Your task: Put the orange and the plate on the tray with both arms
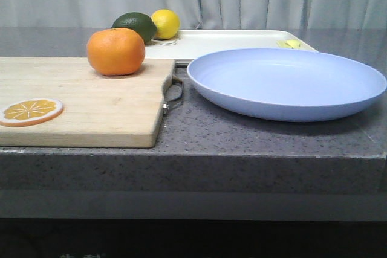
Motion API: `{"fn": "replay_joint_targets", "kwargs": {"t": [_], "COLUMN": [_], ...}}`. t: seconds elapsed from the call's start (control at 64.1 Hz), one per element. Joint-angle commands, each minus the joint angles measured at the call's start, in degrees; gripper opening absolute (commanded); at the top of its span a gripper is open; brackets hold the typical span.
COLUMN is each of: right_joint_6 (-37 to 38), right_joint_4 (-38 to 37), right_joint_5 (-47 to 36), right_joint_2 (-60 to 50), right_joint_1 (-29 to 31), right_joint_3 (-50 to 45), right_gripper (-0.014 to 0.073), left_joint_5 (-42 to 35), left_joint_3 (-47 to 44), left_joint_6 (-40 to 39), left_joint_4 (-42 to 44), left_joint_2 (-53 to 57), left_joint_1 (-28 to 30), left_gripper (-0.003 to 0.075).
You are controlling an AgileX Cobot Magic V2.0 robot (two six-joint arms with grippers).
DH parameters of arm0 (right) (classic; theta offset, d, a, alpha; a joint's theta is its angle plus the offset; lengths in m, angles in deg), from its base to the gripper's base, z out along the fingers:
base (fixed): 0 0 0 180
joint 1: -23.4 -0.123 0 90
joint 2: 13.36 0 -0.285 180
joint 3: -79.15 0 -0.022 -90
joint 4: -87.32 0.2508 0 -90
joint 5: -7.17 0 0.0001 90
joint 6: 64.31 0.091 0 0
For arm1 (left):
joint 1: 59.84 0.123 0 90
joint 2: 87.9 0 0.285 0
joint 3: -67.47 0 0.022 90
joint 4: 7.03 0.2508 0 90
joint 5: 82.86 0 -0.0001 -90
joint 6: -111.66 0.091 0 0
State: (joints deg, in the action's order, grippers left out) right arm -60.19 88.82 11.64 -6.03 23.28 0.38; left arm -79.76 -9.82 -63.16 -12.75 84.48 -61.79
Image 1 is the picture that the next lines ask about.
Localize light blue round plate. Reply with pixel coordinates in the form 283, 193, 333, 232
187, 48, 386, 122

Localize yellow fruit slices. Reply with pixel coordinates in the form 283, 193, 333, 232
276, 39, 301, 49

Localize wooden cutting board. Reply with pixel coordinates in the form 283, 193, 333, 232
1, 57, 175, 148

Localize yellow lemon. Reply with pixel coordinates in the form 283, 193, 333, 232
151, 9, 180, 39

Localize dark green lime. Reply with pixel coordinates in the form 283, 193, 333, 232
111, 12, 157, 43

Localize orange slice coaster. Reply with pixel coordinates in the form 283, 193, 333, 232
1, 98, 64, 127

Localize cream rectangular tray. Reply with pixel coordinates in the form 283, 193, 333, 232
146, 30, 315, 63

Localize orange mandarin fruit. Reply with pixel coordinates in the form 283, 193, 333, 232
86, 28, 145, 76

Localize metal cutting board handle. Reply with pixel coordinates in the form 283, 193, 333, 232
162, 74, 184, 114

